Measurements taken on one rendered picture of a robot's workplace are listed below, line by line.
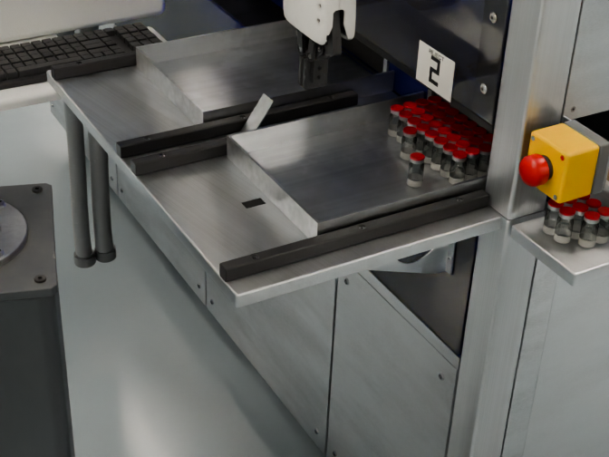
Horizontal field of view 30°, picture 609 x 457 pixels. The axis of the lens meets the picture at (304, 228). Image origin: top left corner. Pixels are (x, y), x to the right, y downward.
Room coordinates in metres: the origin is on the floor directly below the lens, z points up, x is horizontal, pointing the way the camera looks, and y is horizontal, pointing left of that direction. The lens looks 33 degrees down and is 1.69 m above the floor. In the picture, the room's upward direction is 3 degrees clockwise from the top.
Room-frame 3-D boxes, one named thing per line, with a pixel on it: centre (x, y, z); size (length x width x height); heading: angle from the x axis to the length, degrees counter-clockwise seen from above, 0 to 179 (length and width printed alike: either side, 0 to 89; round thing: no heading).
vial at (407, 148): (1.46, -0.15, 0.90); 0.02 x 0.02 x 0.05
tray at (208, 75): (1.70, 0.08, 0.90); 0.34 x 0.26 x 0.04; 121
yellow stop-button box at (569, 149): (1.26, -0.33, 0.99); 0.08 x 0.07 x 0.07; 121
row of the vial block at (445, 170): (1.46, -0.17, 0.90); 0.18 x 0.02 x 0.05; 31
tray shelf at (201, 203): (1.52, 0.05, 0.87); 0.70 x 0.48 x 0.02; 31
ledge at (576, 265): (1.27, -0.37, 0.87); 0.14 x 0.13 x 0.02; 121
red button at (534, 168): (1.24, -0.29, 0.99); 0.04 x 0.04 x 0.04; 31
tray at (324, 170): (1.41, -0.10, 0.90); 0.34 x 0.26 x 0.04; 121
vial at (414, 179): (1.38, -0.15, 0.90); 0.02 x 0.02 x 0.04
